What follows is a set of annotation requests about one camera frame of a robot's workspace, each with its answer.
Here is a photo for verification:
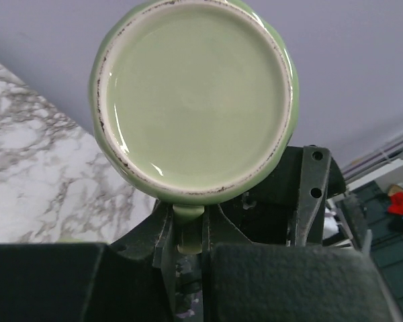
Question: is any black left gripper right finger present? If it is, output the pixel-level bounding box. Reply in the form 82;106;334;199
202;205;403;321

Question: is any pale green mug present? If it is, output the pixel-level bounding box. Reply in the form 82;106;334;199
89;1;299;254

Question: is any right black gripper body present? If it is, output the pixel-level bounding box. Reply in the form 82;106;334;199
221;146;345;246

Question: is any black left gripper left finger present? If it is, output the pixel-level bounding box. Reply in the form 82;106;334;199
0;203;175;321

